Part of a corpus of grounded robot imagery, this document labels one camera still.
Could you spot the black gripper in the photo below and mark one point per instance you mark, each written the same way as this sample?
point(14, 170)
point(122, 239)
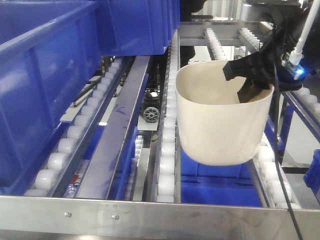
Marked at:
point(264, 67)

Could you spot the blue bin below rollers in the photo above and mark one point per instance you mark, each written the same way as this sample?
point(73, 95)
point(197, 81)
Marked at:
point(231, 185)

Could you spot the rear blue bin on rollers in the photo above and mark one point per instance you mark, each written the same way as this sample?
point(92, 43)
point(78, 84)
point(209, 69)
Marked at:
point(136, 27)

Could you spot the blue bin on rollers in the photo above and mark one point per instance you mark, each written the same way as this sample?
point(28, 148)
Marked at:
point(48, 52)
point(136, 27)

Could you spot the stainless steel shelf rack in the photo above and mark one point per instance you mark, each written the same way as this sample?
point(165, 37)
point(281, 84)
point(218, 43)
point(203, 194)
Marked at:
point(54, 217)

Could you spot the front blue bin on rollers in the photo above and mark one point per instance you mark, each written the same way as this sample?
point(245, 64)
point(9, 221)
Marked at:
point(48, 52)

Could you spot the white roller track right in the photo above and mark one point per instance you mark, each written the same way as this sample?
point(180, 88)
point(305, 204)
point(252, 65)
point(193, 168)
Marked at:
point(264, 162)

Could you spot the white roller track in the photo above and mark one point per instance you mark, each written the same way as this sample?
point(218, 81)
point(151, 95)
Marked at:
point(55, 174)
point(264, 162)
point(166, 182)

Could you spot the grey caster wheel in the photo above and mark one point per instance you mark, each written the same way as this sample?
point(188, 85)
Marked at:
point(151, 114)

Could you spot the white roller track middle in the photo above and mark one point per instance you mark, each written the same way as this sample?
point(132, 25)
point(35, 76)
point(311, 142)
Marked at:
point(166, 182)

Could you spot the white roller track left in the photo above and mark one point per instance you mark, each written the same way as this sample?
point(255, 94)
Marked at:
point(55, 174)

